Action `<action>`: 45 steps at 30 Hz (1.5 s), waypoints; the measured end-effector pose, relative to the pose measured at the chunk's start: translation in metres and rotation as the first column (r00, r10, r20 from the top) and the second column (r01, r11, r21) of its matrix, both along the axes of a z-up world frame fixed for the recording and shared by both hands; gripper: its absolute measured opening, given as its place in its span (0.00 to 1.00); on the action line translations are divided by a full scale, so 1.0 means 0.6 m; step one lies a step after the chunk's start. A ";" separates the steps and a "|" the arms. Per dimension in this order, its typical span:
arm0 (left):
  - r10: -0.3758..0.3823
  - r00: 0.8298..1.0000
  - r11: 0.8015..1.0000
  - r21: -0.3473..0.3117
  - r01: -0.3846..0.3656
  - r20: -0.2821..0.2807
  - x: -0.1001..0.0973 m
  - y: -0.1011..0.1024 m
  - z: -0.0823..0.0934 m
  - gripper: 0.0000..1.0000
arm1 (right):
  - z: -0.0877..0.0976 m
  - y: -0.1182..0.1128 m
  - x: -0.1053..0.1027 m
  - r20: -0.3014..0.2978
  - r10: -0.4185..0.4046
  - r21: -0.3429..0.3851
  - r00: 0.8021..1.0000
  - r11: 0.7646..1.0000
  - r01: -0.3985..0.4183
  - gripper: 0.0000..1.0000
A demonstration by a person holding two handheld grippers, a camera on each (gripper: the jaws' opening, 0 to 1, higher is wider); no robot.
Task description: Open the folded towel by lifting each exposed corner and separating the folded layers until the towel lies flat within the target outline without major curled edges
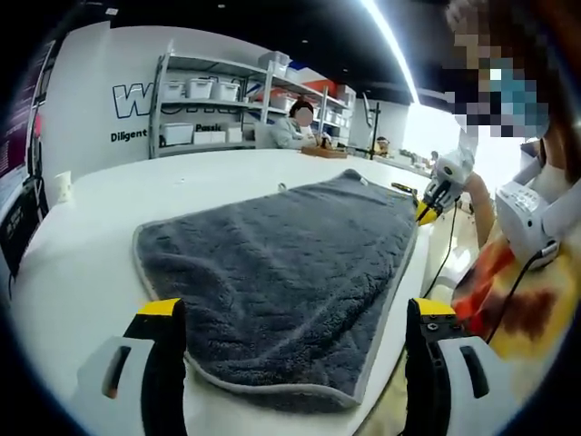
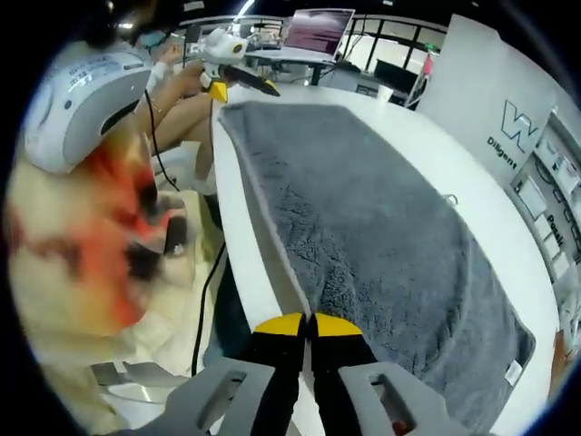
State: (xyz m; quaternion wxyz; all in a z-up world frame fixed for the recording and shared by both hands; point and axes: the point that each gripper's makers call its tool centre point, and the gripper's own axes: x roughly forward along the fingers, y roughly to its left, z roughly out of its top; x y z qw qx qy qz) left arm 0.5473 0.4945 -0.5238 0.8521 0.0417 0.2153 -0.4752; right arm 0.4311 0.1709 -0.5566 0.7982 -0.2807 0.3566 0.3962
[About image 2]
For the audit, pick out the small white clip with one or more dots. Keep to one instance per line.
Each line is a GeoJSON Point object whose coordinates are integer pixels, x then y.
{"type": "Point", "coordinates": [452, 199]}

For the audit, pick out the white paper cup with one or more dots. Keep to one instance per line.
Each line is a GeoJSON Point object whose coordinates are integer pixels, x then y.
{"type": "Point", "coordinates": [384, 95]}

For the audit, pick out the grey metal shelving rack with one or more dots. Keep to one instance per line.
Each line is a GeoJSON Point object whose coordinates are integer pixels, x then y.
{"type": "Point", "coordinates": [554, 191]}

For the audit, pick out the white chest-worn device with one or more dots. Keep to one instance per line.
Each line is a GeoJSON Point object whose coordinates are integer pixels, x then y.
{"type": "Point", "coordinates": [77, 113]}

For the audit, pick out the grey quilted towel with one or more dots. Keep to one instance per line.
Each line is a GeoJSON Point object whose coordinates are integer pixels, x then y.
{"type": "Point", "coordinates": [363, 218]}

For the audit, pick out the person's legs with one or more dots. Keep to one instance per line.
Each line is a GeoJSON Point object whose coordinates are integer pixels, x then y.
{"type": "Point", "coordinates": [186, 122]}

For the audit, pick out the open laptop purple screen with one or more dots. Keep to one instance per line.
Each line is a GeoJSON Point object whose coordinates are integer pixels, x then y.
{"type": "Point", "coordinates": [318, 32]}

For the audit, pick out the black monitor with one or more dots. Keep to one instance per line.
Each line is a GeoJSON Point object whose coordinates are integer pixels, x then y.
{"type": "Point", "coordinates": [395, 75]}

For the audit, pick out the person's yellow printed shirt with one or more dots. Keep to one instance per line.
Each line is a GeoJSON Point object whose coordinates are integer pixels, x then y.
{"type": "Point", "coordinates": [59, 272]}

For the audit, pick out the person's left hand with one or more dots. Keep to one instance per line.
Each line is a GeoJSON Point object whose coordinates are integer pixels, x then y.
{"type": "Point", "coordinates": [191, 81]}

